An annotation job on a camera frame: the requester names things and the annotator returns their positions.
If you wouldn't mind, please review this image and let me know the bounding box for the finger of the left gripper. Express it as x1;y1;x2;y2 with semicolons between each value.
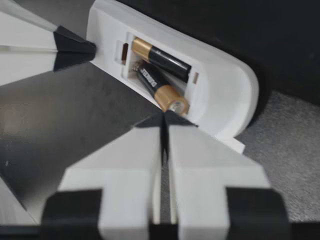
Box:
0;49;96;87
0;0;97;52

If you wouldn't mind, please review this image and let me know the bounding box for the white remote control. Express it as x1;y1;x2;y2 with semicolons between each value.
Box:
86;0;260;139

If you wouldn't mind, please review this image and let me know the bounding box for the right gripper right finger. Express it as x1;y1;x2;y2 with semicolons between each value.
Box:
164;112;291;230

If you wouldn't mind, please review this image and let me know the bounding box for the black and gold battery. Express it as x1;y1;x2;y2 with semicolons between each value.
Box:
131;36;192;83
134;62;190;118

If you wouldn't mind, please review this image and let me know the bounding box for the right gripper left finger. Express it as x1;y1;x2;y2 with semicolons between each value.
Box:
41;112;165;231

